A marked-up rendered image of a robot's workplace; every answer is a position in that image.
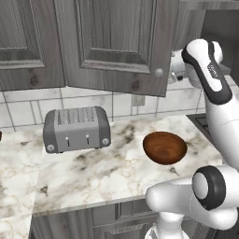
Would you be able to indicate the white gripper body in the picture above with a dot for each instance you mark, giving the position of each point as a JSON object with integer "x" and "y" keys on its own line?
{"x": 178, "y": 64}

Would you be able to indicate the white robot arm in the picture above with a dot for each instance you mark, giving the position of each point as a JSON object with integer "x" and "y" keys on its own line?
{"x": 221, "y": 124}

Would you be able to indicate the round silver cabinet knob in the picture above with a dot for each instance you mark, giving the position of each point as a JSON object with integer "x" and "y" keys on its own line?
{"x": 159, "y": 72}

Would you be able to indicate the grey wood cabinet door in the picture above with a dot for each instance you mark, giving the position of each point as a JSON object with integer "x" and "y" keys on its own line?
{"x": 115, "y": 34}
{"x": 25, "y": 40}
{"x": 189, "y": 21}

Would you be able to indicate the brown wooden bowl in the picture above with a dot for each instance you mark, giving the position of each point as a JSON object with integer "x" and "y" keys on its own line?
{"x": 165, "y": 147}

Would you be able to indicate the grey base cabinet door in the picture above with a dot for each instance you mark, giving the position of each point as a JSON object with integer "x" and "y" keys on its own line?
{"x": 62, "y": 225}

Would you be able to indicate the dark range hood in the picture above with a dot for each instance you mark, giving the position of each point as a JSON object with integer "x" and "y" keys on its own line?
{"x": 222, "y": 28}

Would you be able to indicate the black hob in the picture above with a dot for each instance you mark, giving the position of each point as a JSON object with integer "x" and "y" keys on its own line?
{"x": 200, "y": 122}

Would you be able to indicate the grey four-slot toaster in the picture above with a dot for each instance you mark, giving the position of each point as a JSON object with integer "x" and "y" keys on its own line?
{"x": 76, "y": 129}

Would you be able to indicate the grey drawer front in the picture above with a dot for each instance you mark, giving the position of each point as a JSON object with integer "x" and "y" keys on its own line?
{"x": 124, "y": 211}

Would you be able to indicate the dark brown object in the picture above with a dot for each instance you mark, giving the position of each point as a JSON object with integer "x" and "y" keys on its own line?
{"x": 0, "y": 136}

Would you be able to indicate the white wall outlet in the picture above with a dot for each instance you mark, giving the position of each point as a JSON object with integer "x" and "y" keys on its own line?
{"x": 138, "y": 100}

